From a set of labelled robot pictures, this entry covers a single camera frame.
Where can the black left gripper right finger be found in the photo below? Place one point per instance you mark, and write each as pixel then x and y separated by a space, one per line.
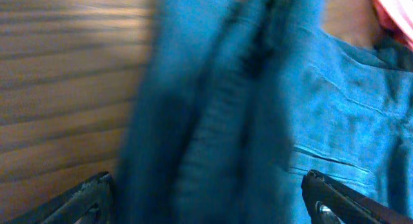
pixel 331 202

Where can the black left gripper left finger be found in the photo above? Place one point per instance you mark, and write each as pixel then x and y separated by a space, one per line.
pixel 90 202

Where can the navy blue shorts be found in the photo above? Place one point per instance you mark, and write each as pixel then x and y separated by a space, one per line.
pixel 242 99

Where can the pink garment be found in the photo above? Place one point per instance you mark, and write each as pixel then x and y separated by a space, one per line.
pixel 396 15

